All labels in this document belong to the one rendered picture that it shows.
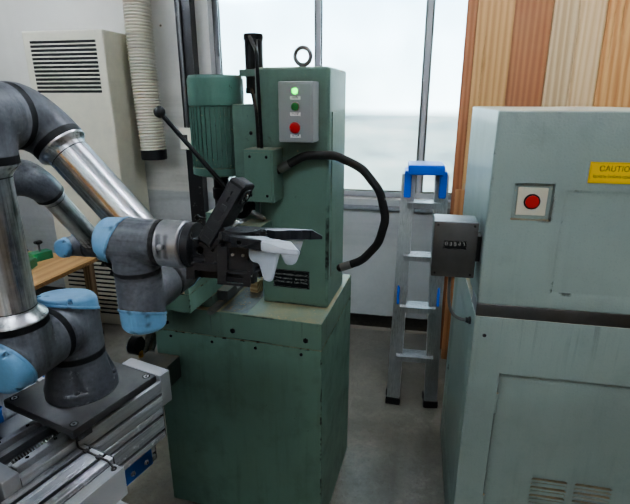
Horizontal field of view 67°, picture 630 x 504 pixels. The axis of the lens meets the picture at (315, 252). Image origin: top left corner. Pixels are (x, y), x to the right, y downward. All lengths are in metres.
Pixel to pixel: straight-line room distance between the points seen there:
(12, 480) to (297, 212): 0.93
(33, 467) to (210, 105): 1.03
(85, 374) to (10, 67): 2.96
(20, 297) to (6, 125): 0.29
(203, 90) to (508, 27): 1.70
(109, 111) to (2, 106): 2.16
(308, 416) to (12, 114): 1.16
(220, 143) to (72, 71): 1.76
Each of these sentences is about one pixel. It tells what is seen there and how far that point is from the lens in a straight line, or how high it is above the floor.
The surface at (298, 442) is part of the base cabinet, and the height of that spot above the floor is 0.36.
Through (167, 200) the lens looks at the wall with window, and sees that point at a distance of 3.31.
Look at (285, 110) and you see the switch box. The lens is 1.35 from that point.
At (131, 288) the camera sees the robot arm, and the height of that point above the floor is 1.15.
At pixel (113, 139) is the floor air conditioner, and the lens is 3.08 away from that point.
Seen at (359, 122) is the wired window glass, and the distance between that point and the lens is 2.93.
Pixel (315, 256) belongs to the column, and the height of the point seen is 0.97.
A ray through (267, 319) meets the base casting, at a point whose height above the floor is 0.79.
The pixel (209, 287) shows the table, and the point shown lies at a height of 0.87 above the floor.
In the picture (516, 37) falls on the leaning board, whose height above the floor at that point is 1.73.
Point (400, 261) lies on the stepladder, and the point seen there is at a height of 0.71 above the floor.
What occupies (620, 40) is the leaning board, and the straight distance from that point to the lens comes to 2.88.
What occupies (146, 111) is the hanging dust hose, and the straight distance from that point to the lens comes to 3.08.
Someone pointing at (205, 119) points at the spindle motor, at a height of 1.37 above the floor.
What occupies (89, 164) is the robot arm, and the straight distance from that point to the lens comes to 0.97.
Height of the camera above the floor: 1.43
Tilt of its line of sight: 18 degrees down
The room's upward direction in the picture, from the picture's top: straight up
